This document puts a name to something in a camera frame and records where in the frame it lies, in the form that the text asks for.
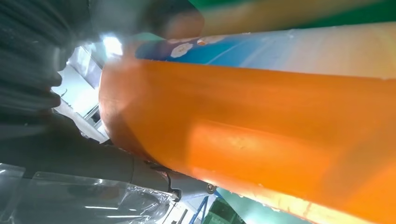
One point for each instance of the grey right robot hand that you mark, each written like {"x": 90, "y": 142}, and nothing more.
{"x": 77, "y": 154}

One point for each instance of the clear plastic hand cover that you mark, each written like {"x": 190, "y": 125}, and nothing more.
{"x": 77, "y": 201}

